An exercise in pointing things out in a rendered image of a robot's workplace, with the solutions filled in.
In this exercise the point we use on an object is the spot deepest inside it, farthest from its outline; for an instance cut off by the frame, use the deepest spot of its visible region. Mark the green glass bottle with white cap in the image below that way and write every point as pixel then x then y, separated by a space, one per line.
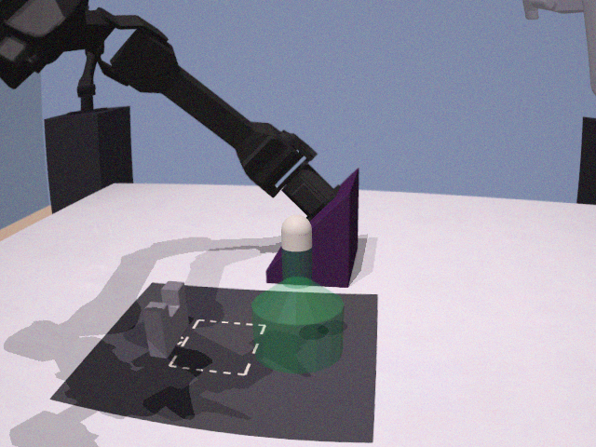
pixel 297 323

